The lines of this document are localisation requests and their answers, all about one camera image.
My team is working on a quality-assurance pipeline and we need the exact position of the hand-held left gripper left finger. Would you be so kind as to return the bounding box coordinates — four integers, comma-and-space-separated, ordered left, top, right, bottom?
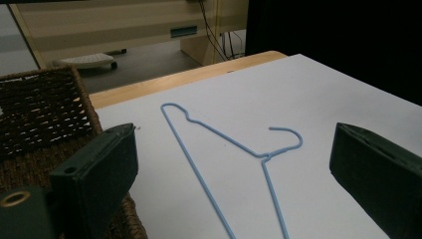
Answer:
0, 122, 139, 239

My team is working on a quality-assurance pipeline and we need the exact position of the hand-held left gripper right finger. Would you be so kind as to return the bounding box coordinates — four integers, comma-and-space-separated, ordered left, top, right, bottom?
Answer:
328, 121, 422, 239

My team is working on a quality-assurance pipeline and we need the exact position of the blue wire clothes hanger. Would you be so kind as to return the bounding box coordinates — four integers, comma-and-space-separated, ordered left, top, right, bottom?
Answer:
160, 102, 304, 239

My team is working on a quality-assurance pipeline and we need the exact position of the brown woven wicker basket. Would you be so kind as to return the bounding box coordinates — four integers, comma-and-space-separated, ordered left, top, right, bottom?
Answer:
0, 65, 149, 239

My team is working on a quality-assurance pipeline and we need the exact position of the white wheeled dolly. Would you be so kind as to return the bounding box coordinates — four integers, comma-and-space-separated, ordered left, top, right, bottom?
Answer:
53, 53, 119, 71

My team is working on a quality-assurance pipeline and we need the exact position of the white table cover sheet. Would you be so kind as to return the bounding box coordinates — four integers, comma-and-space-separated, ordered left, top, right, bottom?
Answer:
95, 53, 422, 239

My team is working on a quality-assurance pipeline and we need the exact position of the black curtain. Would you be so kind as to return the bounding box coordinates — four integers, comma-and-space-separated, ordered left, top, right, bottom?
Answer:
244, 0, 422, 108

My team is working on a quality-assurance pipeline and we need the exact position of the black cable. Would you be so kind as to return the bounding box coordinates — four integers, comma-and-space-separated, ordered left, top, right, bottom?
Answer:
198, 0, 246, 62

